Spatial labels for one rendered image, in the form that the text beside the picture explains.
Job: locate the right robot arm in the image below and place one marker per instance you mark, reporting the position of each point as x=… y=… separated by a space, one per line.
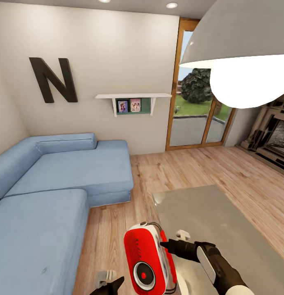
x=222 y=275

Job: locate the radio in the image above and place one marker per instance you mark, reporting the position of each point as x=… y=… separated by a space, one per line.
x=147 y=265

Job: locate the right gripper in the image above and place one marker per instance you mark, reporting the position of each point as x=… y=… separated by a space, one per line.
x=176 y=247

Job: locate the door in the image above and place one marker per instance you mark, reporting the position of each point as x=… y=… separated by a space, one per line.
x=196 y=118

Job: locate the shelf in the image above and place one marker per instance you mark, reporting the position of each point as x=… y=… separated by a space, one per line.
x=147 y=101

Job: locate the room light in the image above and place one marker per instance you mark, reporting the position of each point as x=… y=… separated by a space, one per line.
x=236 y=28

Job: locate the wood fireplace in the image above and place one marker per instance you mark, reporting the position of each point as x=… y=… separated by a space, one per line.
x=265 y=141

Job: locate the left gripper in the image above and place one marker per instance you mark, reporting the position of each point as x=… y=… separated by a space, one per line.
x=110 y=288

